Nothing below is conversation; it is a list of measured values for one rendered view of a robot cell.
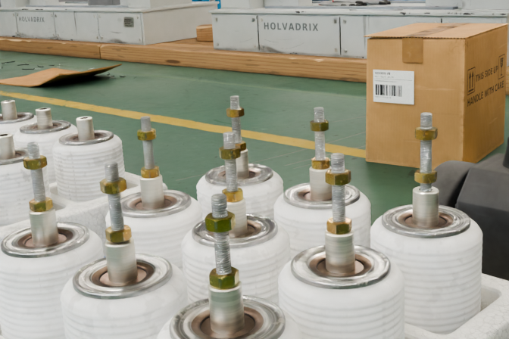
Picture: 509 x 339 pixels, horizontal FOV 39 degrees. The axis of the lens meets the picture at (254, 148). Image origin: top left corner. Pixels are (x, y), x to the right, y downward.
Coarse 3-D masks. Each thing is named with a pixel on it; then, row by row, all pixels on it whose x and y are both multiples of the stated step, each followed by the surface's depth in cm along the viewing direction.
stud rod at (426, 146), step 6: (420, 114) 60; (426, 114) 60; (420, 120) 60; (426, 120) 60; (420, 126) 60; (426, 126) 60; (420, 144) 61; (426, 144) 60; (420, 150) 61; (426, 150) 60; (420, 156) 61; (426, 156) 60; (420, 162) 61; (426, 162) 61; (420, 168) 61; (426, 168) 61; (420, 186) 62; (426, 186) 61
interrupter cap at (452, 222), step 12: (408, 204) 66; (384, 216) 63; (396, 216) 63; (408, 216) 64; (444, 216) 63; (456, 216) 62; (468, 216) 62; (396, 228) 60; (408, 228) 60; (420, 228) 61; (432, 228) 60; (444, 228) 60; (456, 228) 60; (468, 228) 60
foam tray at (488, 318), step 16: (496, 288) 65; (496, 304) 62; (480, 320) 60; (496, 320) 59; (0, 336) 61; (416, 336) 58; (432, 336) 57; (448, 336) 57; (464, 336) 57; (480, 336) 57; (496, 336) 58
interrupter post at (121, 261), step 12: (132, 240) 54; (108, 252) 53; (120, 252) 53; (132, 252) 54; (108, 264) 54; (120, 264) 53; (132, 264) 54; (108, 276) 54; (120, 276) 54; (132, 276) 54
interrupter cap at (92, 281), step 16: (144, 256) 58; (80, 272) 55; (96, 272) 55; (144, 272) 55; (160, 272) 55; (80, 288) 52; (96, 288) 52; (112, 288) 52; (128, 288) 52; (144, 288) 52
